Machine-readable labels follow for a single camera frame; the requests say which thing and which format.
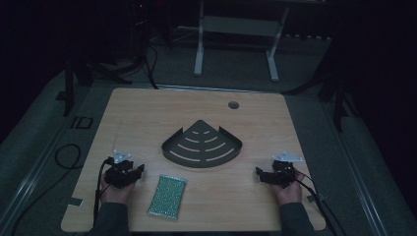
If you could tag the dark grey corner shelf tray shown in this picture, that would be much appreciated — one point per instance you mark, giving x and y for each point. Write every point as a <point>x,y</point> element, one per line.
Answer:
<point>201,147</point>

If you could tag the white metal desk frame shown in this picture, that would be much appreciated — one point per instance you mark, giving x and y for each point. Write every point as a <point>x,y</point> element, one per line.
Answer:
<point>238,28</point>

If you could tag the person's right hand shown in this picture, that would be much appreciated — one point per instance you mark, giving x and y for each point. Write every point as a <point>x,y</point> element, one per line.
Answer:
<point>289,193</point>

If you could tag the green speckled packet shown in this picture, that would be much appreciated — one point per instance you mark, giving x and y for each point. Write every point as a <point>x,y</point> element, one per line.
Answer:
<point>167,196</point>

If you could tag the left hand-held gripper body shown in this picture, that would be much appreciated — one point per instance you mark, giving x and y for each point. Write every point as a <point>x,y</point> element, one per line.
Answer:
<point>120,172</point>

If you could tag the person's left hand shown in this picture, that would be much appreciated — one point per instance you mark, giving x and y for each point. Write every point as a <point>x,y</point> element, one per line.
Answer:
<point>114,193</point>

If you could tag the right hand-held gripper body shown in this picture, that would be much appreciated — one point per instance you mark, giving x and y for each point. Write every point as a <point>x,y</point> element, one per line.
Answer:
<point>282,173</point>

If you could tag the black tripod stand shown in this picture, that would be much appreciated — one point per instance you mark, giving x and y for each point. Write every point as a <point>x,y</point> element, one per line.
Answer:
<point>331,88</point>
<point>82,75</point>

